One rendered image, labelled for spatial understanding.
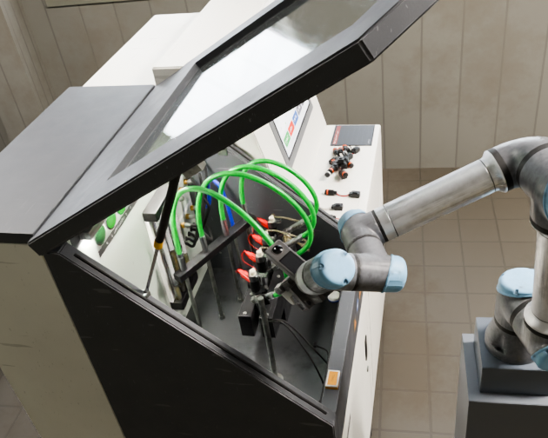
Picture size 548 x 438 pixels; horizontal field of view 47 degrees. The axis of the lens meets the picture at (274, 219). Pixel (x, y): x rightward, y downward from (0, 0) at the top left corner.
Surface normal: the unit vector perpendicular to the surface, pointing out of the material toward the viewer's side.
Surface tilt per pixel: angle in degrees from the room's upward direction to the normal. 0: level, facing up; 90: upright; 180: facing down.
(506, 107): 90
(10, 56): 90
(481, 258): 0
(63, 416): 90
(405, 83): 90
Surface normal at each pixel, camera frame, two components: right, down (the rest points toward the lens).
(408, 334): -0.13, -0.80
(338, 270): 0.24, -0.22
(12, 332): -0.21, 0.60
